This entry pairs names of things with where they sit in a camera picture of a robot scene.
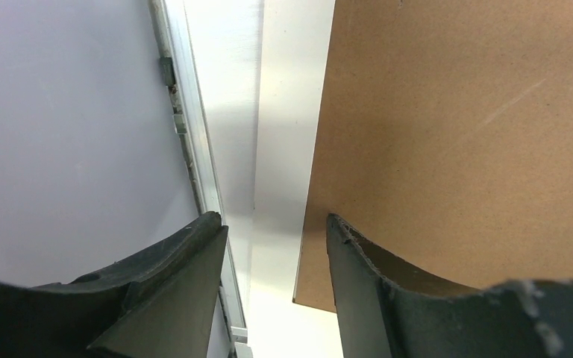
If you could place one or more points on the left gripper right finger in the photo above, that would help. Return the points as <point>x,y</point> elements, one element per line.
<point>388,307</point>

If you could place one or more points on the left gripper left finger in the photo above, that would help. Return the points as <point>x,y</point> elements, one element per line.
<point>158,302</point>

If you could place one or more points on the white brown backing board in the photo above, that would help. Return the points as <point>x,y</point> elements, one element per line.
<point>445,135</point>

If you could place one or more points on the white paper mat border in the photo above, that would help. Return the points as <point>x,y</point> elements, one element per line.
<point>294,52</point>

